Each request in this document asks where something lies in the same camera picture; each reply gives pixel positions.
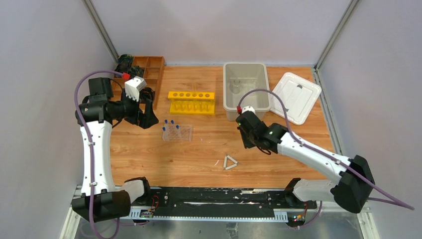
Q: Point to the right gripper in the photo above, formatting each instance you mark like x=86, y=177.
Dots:
x=247, y=144

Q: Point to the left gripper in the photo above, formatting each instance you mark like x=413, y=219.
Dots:
x=139, y=107

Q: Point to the white clay triangle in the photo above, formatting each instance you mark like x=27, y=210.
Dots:
x=229, y=162

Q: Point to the small glass flask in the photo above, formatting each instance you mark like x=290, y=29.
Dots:
x=235, y=86

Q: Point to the white bin lid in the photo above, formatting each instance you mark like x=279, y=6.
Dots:
x=298, y=95

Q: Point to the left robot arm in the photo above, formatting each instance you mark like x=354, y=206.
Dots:
x=100, y=199

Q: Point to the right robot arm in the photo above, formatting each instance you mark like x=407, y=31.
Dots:
x=347, y=180

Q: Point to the yellow test tube rack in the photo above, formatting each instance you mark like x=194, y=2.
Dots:
x=192, y=103

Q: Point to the clear plastic tube rack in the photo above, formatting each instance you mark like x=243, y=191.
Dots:
x=186, y=132

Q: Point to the wooden compartment tray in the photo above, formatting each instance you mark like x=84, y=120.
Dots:
x=150, y=68

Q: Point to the grey plastic bin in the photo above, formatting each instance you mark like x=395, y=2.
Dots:
x=253, y=76

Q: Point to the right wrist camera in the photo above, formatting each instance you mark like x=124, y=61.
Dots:
x=249, y=108

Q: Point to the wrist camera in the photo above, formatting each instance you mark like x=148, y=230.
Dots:
x=133, y=88
x=249, y=108

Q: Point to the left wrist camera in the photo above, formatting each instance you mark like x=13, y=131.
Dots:
x=133, y=88

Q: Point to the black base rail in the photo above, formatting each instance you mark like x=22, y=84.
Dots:
x=214, y=204

